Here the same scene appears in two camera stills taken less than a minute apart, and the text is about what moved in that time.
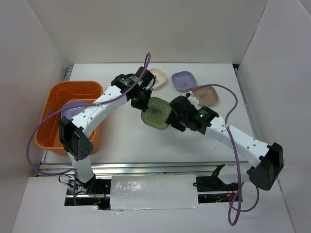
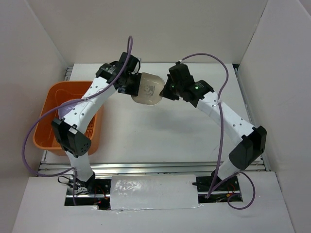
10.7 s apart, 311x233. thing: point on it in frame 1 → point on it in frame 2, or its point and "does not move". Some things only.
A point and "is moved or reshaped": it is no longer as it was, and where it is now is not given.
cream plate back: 161,77 is moved or reshaped
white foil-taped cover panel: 153,191 does not move
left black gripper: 143,106 → 133,90
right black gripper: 171,120 → 165,92
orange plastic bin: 48,136 does not move
